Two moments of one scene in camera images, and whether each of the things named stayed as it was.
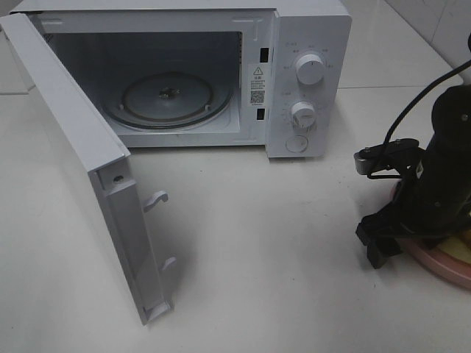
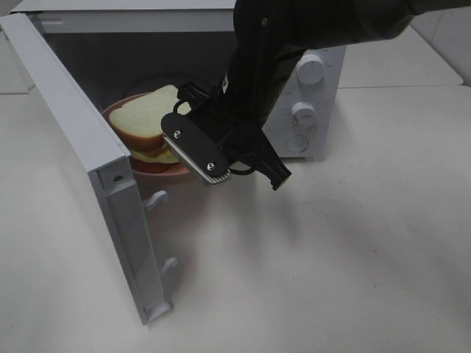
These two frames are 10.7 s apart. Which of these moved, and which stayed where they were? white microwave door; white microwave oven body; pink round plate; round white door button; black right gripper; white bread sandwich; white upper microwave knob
Moved: black right gripper; white bread sandwich; pink round plate
Stayed: white microwave door; white microwave oven body; white upper microwave knob; round white door button
